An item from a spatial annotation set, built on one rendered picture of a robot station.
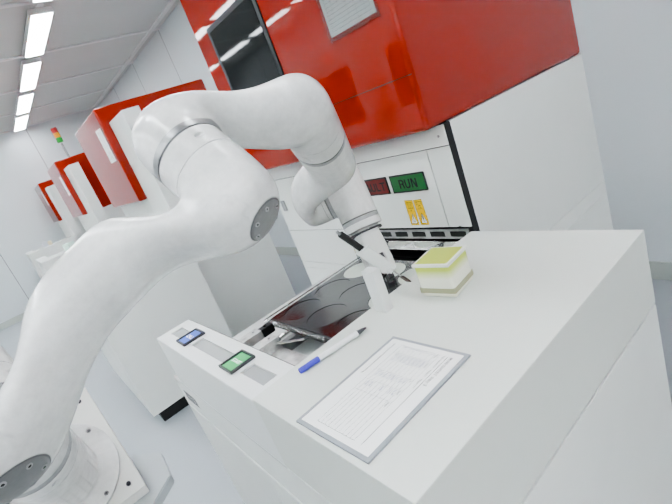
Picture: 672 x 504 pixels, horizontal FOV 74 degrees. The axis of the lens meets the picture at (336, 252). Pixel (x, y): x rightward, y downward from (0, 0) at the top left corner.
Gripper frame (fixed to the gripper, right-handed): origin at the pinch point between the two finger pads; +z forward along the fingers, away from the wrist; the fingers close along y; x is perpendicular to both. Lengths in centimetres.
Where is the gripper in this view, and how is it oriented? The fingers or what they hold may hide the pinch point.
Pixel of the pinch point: (394, 296)
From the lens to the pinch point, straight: 97.5
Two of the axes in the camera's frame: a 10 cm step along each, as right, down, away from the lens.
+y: 1.0, -1.0, -9.9
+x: 9.1, -4.0, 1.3
